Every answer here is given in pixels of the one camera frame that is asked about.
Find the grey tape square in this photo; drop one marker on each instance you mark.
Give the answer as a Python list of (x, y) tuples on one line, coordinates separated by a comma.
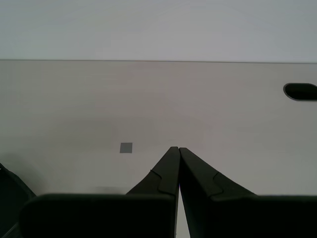
[(126, 148)]

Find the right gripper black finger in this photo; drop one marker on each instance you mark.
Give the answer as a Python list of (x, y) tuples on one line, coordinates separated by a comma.
[(235, 215), (123, 215)]

